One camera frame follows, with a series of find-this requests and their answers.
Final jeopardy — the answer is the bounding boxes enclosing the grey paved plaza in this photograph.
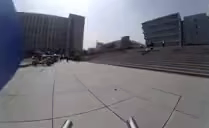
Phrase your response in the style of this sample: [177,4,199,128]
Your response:
[0,59,209,128]

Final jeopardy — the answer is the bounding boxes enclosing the low distant building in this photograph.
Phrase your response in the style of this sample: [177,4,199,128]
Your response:
[87,35,146,54]

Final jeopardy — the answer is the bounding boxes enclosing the row of parked scooters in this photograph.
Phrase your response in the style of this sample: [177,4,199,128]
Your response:
[30,49,65,67]

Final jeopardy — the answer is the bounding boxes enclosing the robot's own part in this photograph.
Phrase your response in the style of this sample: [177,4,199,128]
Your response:
[60,119,74,128]
[126,116,139,128]

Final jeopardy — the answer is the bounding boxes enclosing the dark glass building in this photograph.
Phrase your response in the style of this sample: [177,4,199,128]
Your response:
[141,12,183,48]

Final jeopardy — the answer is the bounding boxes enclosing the large grey ribbed building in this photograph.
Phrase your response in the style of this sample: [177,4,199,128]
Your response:
[16,12,86,58]

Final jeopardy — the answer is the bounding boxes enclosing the wide stone stairs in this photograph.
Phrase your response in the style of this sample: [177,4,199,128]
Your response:
[87,44,209,80]

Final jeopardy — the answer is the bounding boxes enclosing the grey block building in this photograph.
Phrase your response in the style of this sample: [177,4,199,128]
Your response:
[181,12,209,47]

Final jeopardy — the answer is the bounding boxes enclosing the blue panel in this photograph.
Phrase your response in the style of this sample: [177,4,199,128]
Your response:
[0,0,25,97]

